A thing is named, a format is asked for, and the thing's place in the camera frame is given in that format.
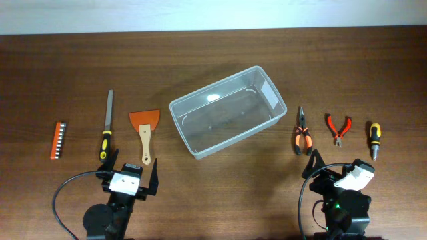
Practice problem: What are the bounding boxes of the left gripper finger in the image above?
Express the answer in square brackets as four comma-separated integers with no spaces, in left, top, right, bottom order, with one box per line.
[95,149,119,180]
[148,159,159,196]

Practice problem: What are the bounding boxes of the yellow black handled file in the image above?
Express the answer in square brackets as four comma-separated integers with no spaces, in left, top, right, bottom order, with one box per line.
[99,89,113,163]

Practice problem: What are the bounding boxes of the small red side cutters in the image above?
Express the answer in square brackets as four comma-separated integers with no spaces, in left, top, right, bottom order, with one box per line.
[326,113,352,147]

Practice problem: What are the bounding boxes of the orange black needle-nose pliers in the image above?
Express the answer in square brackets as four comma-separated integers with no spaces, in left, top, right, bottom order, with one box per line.
[294,107,313,156]

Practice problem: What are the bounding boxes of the yellow black stubby screwdriver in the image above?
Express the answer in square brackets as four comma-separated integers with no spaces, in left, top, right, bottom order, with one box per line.
[370,123,381,161]

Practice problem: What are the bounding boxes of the orange scraper wooden handle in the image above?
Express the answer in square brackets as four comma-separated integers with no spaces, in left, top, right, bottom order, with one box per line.
[129,109,160,165]

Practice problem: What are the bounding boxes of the orange screwdriver bit holder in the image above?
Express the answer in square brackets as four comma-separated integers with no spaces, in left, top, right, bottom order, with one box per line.
[50,122,67,160]

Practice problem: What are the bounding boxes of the clear plastic container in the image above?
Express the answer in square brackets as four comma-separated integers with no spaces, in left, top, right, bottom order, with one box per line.
[169,65,287,160]

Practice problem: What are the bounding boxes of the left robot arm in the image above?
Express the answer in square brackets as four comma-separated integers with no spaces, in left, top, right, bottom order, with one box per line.
[83,151,159,239]

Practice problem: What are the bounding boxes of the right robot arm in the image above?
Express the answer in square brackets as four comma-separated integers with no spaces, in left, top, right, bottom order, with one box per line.
[298,149,375,240]

